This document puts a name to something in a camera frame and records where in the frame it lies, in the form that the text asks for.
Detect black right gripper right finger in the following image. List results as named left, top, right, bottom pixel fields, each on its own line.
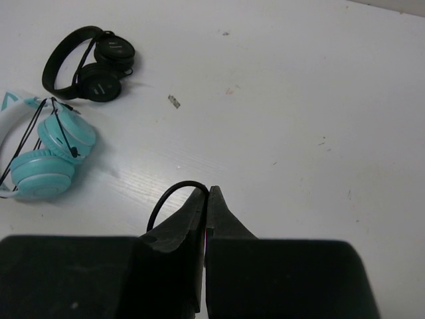
left=205, top=186, right=381, bottom=318

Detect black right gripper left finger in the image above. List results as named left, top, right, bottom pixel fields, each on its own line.
left=1, top=189, right=208, bottom=318

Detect teal cat ear headphones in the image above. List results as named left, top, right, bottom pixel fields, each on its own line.
left=1, top=91, right=96, bottom=199

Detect black over-ear headphones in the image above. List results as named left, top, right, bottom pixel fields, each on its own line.
left=42, top=26, right=135, bottom=102

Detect small tape scrap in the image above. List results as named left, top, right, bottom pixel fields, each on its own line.
left=168, top=95, right=181, bottom=109

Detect black cable on teal headphones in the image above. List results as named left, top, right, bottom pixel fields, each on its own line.
left=0, top=96, right=82, bottom=193

